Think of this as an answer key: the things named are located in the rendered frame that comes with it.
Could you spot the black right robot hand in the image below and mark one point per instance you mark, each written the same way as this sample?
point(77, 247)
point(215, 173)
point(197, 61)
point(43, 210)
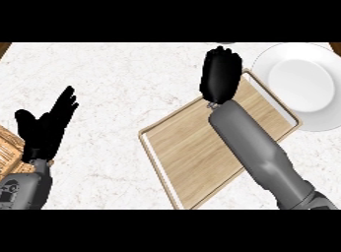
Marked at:
point(219, 77)

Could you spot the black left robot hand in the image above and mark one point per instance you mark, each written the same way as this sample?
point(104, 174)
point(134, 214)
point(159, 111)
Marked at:
point(42, 133)

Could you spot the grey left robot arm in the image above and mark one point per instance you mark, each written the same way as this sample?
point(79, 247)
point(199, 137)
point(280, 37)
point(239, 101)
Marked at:
point(23, 190)

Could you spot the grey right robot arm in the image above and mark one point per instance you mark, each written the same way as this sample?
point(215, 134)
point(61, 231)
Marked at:
point(262, 154)

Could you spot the white round plate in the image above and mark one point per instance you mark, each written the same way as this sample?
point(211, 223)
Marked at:
point(307, 85)

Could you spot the pale wooden tray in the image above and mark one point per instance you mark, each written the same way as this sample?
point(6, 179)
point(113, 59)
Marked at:
point(208, 144)

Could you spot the wicker basket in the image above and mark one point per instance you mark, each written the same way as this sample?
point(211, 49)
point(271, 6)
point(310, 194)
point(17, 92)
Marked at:
point(0, 152)

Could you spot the pale grey round object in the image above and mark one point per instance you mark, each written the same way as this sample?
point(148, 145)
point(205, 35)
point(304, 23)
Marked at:
point(225, 43)

